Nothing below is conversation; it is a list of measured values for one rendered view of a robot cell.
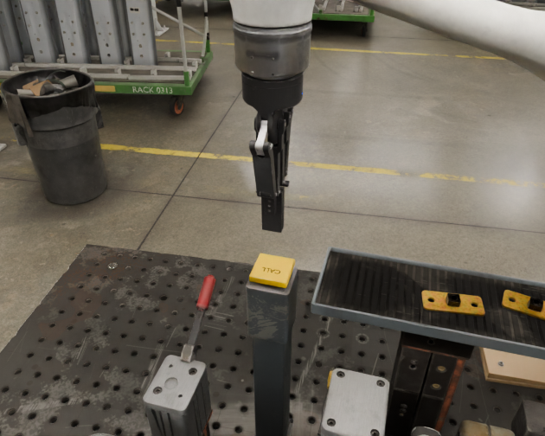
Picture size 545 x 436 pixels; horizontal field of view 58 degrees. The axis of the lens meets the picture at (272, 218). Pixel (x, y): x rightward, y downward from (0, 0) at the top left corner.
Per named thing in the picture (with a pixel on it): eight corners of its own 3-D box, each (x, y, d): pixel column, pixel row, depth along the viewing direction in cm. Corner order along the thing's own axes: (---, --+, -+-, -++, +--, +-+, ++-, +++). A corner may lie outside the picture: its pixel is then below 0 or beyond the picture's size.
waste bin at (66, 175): (16, 208, 298) (-26, 93, 256) (62, 166, 341) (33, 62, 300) (92, 217, 291) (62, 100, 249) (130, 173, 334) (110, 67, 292)
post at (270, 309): (250, 445, 101) (242, 287, 76) (260, 413, 107) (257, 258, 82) (285, 454, 100) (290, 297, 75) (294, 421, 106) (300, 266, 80)
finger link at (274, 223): (283, 189, 68) (281, 192, 68) (282, 230, 72) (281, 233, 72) (262, 186, 69) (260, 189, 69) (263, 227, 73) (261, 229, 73)
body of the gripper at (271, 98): (253, 56, 63) (254, 123, 69) (231, 77, 57) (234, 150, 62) (310, 60, 62) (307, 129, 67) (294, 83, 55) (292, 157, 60)
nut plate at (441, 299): (423, 309, 70) (425, 303, 69) (421, 291, 73) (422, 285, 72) (484, 317, 69) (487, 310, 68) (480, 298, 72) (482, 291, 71)
